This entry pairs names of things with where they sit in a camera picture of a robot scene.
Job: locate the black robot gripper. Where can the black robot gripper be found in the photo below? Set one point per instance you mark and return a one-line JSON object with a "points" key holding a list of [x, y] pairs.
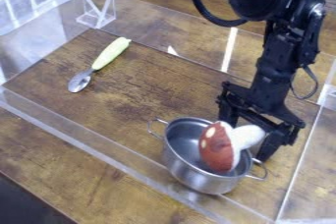
{"points": [[260, 104]]}

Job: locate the clear acrylic triangle bracket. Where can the clear acrylic triangle bracket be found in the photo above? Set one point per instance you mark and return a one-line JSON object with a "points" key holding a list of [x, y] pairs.
{"points": [[96, 17]]}

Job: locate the silver metal pot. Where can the silver metal pot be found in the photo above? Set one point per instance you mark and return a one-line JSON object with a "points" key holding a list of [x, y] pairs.
{"points": [[181, 157]]}

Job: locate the yellow handled metal spoon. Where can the yellow handled metal spoon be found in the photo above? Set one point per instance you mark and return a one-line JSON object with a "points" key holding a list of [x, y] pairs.
{"points": [[105, 58]]}

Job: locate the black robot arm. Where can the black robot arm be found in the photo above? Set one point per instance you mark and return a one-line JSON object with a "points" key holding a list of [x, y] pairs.
{"points": [[291, 47]]}

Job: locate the red and white plush mushroom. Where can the red and white plush mushroom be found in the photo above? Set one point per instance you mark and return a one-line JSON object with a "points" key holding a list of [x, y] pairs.
{"points": [[221, 142]]}

